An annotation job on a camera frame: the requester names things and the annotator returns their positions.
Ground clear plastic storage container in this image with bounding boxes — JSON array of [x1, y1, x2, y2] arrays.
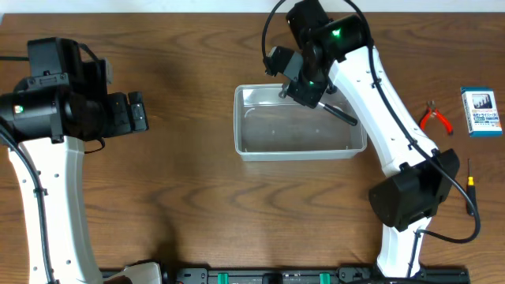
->
[[234, 84, 368, 162]]

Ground red handled pliers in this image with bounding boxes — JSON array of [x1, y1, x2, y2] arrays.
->
[[418, 101, 454, 136]]

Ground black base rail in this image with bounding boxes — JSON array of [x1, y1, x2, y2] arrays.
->
[[100, 266, 471, 284]]

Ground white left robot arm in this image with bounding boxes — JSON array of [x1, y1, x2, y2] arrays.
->
[[1, 37, 167, 283]]

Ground black yellow screwdriver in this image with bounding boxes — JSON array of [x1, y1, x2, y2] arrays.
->
[[466, 159, 477, 216]]

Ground claw hammer orange black handle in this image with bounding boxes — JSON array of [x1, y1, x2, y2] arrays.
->
[[278, 88, 358, 127]]

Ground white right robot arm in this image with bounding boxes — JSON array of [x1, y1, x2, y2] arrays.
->
[[263, 1, 460, 278]]

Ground blue white screw box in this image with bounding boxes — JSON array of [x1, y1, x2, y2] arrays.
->
[[461, 87, 503, 137]]

